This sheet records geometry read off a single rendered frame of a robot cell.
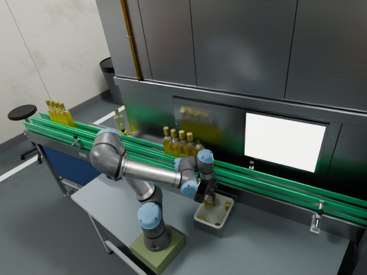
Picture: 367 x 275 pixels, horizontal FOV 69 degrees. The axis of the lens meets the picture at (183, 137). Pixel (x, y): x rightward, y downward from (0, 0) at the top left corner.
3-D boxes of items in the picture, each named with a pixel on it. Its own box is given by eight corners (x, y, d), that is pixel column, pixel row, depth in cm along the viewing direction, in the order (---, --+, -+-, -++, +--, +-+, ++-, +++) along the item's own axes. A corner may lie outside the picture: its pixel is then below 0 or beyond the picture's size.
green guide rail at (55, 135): (199, 184, 165) (197, 175, 160) (197, 185, 165) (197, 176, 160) (27, 128, 243) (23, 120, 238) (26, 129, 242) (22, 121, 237)
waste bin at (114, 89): (129, 89, 495) (119, 52, 454) (148, 96, 463) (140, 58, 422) (104, 101, 465) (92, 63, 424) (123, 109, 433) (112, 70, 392)
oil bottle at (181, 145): (191, 163, 182) (188, 138, 169) (187, 168, 178) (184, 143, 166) (184, 161, 184) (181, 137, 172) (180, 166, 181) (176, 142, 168)
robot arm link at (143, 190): (147, 220, 143) (83, 150, 113) (147, 199, 156) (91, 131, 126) (166, 213, 141) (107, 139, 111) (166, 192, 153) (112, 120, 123)
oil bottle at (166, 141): (177, 159, 187) (173, 135, 175) (172, 164, 183) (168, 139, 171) (170, 157, 190) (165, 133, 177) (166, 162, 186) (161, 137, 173)
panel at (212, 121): (317, 171, 151) (330, 121, 131) (316, 175, 149) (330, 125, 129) (179, 137, 191) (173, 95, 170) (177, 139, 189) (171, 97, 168)
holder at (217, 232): (237, 202, 167) (237, 194, 163) (220, 238, 149) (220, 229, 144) (212, 194, 175) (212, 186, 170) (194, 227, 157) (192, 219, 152)
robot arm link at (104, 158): (87, 157, 102) (202, 184, 115) (93, 141, 111) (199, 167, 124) (82, 179, 108) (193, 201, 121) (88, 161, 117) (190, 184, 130)
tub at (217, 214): (235, 208, 164) (235, 199, 158) (220, 238, 149) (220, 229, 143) (209, 199, 171) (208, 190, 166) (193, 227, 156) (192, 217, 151)
